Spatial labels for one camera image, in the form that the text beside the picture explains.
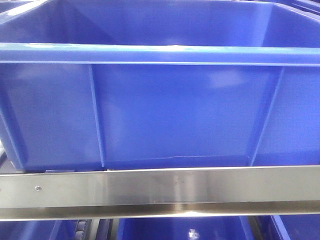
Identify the horizontal steel shelf beam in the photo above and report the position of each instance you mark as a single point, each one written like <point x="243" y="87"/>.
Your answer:
<point x="169" y="192"/>

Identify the large blue bin at left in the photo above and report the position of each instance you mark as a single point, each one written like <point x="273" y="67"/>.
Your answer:
<point x="143" y="84"/>

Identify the lower left blue bin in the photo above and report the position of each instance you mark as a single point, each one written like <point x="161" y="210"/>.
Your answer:
<point x="38" y="230"/>

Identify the lower right blue bin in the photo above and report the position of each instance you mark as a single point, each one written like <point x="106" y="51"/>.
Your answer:
<point x="296" y="227"/>

